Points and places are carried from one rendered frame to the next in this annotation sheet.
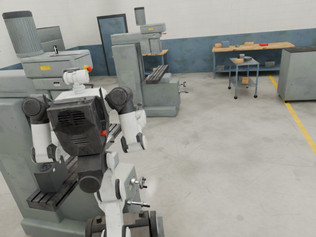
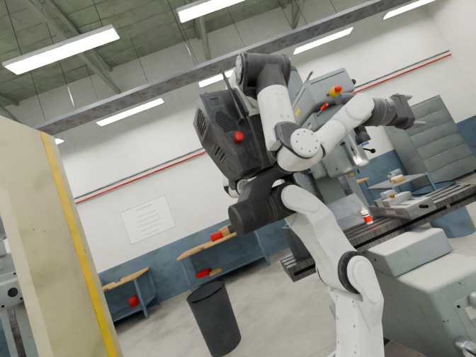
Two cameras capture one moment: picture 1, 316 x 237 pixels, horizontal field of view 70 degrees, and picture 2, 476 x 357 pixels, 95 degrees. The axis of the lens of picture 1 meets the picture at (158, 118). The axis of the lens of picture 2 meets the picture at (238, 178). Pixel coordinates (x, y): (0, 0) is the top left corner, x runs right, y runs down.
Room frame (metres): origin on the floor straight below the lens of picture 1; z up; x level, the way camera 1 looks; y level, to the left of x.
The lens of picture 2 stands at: (0.72, -0.34, 1.38)
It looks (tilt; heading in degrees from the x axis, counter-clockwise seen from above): 7 degrees up; 69
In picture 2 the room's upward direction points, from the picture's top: 23 degrees counter-clockwise
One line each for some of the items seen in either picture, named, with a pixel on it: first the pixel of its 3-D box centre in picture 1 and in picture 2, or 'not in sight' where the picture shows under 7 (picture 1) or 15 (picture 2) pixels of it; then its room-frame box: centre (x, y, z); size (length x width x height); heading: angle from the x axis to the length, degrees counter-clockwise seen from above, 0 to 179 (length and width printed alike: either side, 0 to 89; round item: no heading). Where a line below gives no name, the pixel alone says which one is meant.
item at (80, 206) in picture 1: (98, 193); (416, 304); (1.85, 0.70, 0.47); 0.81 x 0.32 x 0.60; 72
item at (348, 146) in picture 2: not in sight; (349, 148); (1.82, 0.62, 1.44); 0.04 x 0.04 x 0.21; 72
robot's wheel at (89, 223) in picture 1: (91, 231); not in sight; (1.36, 0.66, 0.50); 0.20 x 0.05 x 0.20; 1
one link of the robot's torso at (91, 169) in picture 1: (93, 164); (265, 199); (1.07, 0.39, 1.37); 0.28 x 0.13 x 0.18; 1
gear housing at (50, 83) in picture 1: (59, 79); (322, 122); (1.87, 0.77, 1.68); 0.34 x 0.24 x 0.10; 72
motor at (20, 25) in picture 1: (24, 34); (292, 91); (1.93, 0.97, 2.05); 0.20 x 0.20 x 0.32
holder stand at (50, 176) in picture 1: (51, 172); (305, 234); (1.46, 0.86, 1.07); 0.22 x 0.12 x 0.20; 174
